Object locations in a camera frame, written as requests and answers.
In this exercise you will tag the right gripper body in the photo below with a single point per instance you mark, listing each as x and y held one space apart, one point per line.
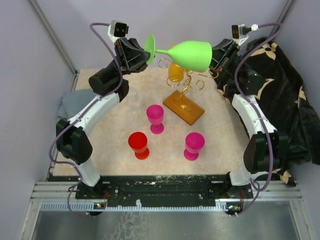
230 58

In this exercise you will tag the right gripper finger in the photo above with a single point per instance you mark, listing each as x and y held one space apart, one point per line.
222 47
217 64

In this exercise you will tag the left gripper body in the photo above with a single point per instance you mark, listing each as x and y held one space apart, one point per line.
121 55

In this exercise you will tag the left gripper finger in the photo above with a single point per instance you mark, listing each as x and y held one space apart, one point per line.
133 49
138 62

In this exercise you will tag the green plastic wine glass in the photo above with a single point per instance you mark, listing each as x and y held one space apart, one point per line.
191 55

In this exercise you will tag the orange plastic wine glass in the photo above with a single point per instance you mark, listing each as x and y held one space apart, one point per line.
175 73

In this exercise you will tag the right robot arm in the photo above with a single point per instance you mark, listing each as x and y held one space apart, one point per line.
267 147

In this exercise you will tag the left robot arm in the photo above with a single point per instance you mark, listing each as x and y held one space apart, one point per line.
110 88

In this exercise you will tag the clear wine glass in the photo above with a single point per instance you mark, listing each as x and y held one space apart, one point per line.
133 100

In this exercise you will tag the magenta wine glass rear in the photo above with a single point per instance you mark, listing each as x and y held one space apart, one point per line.
155 115

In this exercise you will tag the magenta wine glass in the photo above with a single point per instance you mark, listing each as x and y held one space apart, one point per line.
155 115
194 143

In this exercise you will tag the red plastic wine glass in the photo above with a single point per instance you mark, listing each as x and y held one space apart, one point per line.
138 142

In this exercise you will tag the magenta wine glass front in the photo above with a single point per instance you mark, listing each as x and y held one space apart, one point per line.
194 143

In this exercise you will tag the black floral blanket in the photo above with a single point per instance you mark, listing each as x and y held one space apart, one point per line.
283 101

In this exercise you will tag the grey cloth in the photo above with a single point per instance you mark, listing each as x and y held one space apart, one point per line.
74 102

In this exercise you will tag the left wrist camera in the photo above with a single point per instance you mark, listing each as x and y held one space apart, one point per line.
118 29

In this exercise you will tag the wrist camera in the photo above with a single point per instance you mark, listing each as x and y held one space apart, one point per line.
118 29
240 32

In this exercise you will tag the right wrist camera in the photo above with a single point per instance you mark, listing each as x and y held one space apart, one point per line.
240 32

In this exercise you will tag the gold wire wine glass rack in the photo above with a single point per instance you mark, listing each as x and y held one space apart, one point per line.
178 102

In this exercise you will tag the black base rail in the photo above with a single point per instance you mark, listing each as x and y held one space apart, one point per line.
164 190

